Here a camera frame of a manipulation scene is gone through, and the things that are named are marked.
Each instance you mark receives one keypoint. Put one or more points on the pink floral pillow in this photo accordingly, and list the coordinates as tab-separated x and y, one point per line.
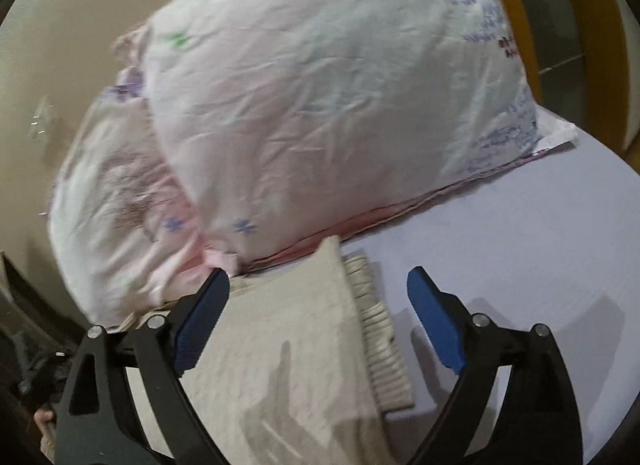
288	121
125	237

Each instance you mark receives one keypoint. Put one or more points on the lavender bed sheet mattress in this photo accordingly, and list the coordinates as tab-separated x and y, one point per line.
555	241

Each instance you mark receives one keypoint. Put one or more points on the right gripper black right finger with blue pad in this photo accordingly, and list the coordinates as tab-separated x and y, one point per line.
538	421

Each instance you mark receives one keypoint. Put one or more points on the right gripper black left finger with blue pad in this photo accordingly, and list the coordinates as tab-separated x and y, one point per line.
98	422

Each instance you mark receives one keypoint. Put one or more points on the white wall switch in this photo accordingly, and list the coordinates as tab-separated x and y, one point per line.
42	122

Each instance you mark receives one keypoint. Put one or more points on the wooden bed frame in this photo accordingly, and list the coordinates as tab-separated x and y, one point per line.
578	57

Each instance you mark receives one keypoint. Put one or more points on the pink floral pillow right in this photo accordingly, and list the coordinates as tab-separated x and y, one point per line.
288	121

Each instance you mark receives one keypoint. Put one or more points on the pink floral pillow left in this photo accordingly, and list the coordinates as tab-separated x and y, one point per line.
125	237

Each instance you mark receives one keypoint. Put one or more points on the beige cable-knit sweater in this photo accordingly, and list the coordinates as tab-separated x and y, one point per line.
302	366

